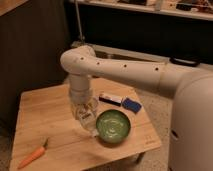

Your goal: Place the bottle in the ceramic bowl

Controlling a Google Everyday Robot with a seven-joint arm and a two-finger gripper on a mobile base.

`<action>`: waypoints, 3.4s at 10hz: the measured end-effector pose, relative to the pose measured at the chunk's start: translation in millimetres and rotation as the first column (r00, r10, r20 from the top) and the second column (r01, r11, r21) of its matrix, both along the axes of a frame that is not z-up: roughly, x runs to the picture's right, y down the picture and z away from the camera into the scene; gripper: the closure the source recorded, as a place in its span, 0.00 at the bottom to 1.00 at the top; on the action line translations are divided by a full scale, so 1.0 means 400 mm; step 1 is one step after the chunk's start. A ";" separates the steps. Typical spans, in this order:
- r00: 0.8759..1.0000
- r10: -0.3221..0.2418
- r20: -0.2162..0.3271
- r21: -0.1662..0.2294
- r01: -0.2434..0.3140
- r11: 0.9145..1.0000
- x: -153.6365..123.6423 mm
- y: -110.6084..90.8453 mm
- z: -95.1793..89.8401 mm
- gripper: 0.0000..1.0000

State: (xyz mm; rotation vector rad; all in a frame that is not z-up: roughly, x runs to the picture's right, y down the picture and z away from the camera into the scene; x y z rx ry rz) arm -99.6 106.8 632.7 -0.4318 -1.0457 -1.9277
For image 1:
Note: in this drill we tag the metal pole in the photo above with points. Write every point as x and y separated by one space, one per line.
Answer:
81 37

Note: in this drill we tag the wooden table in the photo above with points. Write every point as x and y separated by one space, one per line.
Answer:
46 114

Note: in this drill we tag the orange carrot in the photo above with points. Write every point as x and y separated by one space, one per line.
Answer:
34 155

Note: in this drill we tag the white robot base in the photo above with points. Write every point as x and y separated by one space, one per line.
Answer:
191 130

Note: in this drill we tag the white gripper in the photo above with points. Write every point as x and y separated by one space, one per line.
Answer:
79 97

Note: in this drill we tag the clear plastic bottle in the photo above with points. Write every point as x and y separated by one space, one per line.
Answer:
86 115

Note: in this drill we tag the background shelf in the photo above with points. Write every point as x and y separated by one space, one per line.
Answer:
163 7

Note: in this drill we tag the black handle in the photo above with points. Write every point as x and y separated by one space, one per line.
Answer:
184 63

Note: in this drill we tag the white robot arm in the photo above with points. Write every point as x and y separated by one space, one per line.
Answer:
81 62

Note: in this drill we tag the green ceramic bowl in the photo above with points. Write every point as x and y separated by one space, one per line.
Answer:
113 126

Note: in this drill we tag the clear plastic cup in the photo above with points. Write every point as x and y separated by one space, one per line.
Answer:
93 103

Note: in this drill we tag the blue sponge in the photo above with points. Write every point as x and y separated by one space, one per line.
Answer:
131 105

